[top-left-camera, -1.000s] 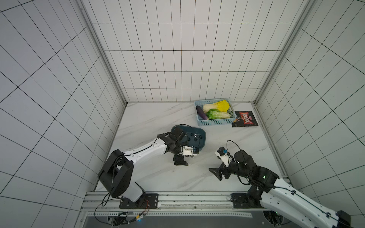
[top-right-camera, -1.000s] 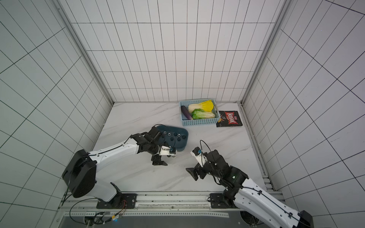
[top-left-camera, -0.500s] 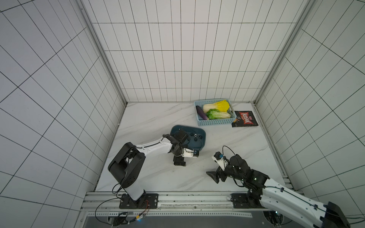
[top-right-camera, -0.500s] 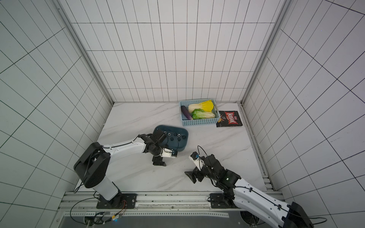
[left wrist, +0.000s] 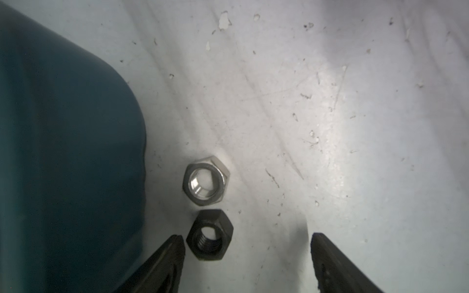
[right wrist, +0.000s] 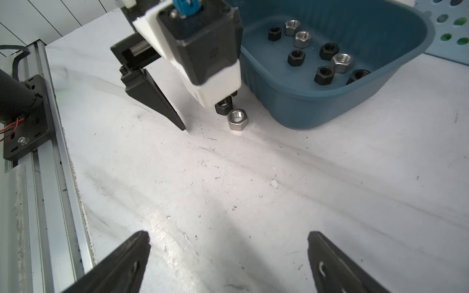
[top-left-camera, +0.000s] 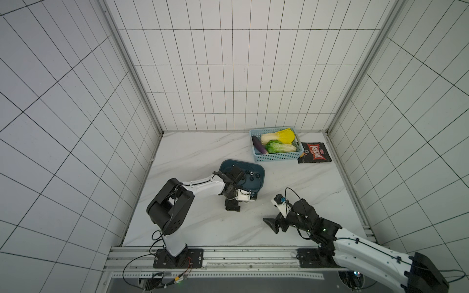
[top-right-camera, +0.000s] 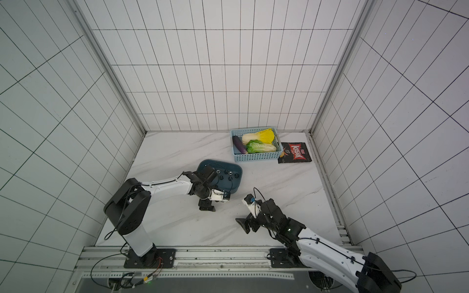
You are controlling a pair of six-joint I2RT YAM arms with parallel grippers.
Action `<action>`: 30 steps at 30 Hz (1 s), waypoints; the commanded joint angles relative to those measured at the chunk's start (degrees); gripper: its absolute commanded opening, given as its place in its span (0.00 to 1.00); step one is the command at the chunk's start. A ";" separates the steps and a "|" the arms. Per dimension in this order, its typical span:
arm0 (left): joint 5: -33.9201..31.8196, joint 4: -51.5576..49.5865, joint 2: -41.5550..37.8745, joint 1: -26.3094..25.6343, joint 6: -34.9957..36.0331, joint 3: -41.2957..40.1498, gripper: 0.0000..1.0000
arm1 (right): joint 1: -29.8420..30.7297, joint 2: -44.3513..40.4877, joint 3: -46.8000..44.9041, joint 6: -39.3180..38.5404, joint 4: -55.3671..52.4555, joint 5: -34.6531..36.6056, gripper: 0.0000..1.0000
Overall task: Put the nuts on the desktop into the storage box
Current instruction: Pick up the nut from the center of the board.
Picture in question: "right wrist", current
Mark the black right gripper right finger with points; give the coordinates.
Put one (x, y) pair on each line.
(333, 270)

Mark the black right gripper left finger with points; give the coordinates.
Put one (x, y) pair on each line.
(122, 271)

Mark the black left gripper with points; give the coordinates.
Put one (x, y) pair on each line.
(134, 53)

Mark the black nut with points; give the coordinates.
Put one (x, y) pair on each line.
(328, 50)
(296, 58)
(225, 106)
(357, 74)
(275, 33)
(324, 75)

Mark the silver nut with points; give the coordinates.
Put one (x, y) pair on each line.
(237, 119)
(292, 27)
(303, 39)
(341, 62)

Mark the silver nut front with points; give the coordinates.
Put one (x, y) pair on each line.
(303, 39)

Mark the dark teal storage box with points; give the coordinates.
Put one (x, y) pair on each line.
(381, 36)

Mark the light blue perforated basket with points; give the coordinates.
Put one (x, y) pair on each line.
(451, 21)

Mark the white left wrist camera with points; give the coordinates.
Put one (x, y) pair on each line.
(203, 47)

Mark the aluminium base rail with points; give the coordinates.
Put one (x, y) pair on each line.
(45, 246)

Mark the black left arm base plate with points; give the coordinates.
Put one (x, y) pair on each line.
(26, 115)

